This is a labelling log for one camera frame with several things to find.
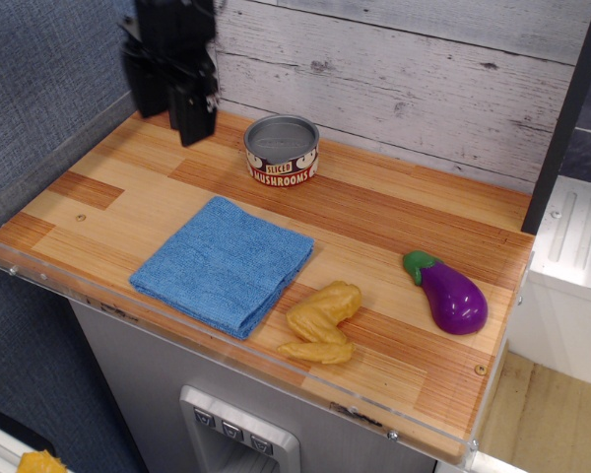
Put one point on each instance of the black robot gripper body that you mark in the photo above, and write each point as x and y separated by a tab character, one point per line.
166	44

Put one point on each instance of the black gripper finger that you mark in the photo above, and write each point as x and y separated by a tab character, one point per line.
193	110
148	88

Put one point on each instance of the sliced mushrooms tin can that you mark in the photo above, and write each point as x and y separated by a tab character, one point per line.
282	150

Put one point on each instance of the folded blue rag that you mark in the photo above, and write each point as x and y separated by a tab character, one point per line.
224	267

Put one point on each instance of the yellow plastic chicken wing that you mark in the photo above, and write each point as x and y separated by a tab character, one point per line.
315	320

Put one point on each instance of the grey cabinet with dispenser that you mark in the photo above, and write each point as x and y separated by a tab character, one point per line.
226	394

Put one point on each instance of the silver dispenser button panel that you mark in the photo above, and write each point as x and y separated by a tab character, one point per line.
226	438

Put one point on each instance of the purple toy eggplant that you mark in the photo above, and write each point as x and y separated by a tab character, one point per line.
456	303

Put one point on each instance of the yellow object bottom left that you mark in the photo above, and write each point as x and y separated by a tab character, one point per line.
40	462

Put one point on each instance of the white ridged appliance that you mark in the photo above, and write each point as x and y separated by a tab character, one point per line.
551	323

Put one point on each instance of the dark right vertical post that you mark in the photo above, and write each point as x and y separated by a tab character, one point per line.
574	100

